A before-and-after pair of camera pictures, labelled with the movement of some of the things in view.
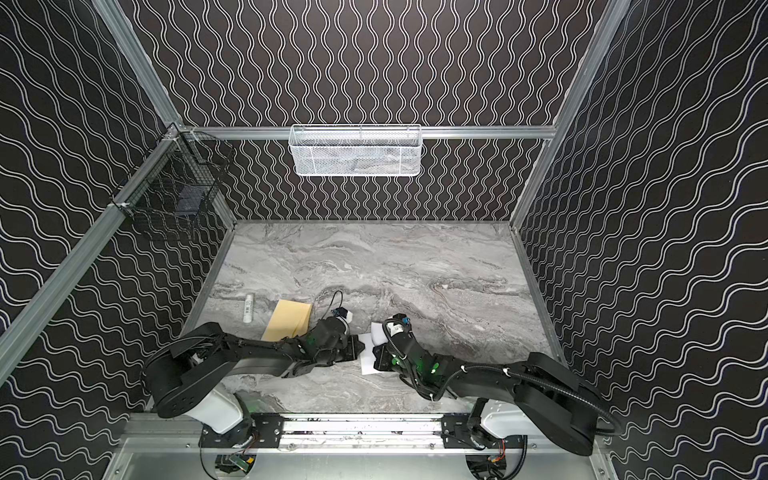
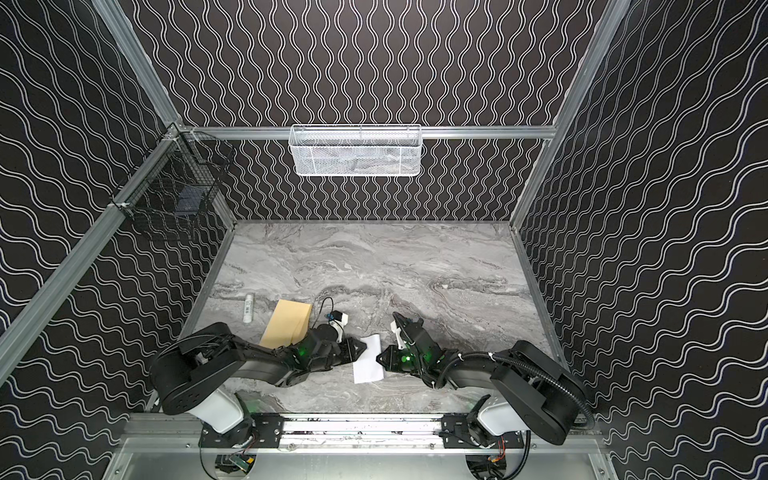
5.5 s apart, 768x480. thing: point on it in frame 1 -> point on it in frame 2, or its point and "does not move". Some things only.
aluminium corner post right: [612, 20] does not move
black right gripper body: [385, 357] -> [402, 351]
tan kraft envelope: [288, 319] does not move
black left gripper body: [349, 347] does not move
